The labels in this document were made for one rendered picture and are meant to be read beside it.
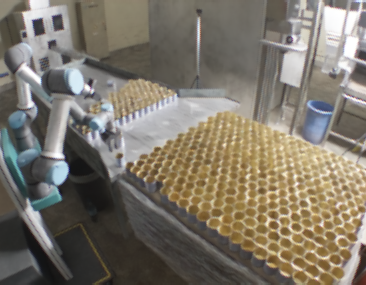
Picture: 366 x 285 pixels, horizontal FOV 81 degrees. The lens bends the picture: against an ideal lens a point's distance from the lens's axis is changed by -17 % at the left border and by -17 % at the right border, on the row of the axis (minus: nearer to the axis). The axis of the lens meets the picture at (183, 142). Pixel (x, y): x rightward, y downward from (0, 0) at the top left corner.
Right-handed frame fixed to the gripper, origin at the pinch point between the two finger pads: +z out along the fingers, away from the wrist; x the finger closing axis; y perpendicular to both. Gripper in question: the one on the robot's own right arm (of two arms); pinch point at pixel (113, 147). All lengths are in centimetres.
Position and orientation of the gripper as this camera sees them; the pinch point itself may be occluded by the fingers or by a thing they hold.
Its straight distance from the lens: 171.6
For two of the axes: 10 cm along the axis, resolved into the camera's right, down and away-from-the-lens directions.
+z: 0.0, 8.2, 5.7
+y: -7.2, -4.0, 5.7
